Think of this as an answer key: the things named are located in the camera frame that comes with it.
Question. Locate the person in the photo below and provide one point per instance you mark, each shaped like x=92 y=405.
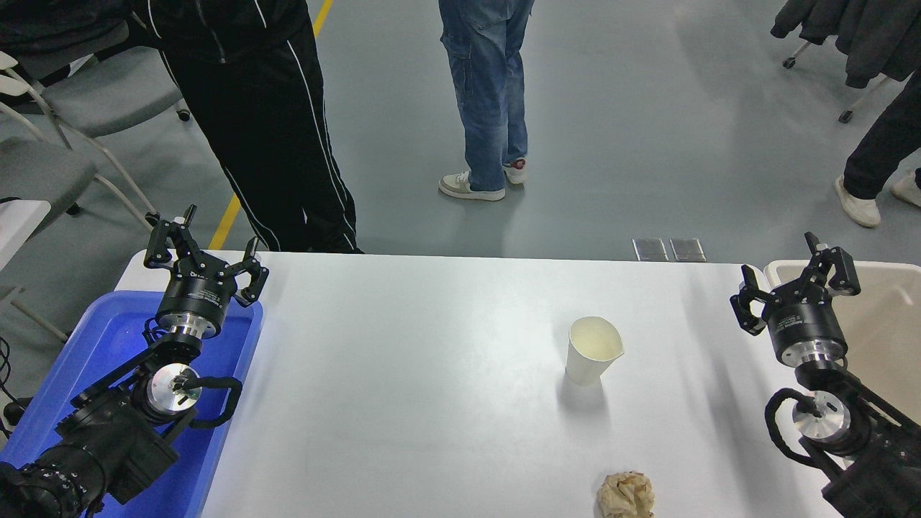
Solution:
x=273 y=129
x=486 y=86
x=881 y=151

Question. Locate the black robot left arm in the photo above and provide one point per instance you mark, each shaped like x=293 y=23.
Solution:
x=108 y=439

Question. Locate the crumpled tan paper ball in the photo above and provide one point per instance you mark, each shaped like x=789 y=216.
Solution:
x=624 y=496

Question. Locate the grey chair with white frame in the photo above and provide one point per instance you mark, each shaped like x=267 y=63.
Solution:
x=36 y=173

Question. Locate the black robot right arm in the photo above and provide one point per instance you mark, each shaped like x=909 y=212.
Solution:
x=870 y=460

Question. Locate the blue plastic tray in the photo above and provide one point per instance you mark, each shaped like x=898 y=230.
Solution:
x=108 y=338

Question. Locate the large pale bin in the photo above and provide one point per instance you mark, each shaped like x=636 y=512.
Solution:
x=885 y=324

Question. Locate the dark hanging jackets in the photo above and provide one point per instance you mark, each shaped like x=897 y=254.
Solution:
x=863 y=36

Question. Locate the metal floor plate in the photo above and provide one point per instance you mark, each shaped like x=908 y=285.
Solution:
x=650 y=250
x=688 y=250

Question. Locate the wheeled clothes rack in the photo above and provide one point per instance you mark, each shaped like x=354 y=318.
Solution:
x=789 y=62

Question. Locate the small white side table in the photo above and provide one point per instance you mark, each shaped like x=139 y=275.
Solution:
x=18 y=223

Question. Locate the white paper cup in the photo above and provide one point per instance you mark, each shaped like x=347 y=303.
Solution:
x=586 y=363

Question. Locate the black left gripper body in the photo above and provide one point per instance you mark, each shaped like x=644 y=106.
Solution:
x=196 y=296

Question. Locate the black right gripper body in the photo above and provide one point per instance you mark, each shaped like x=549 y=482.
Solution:
x=804 y=325

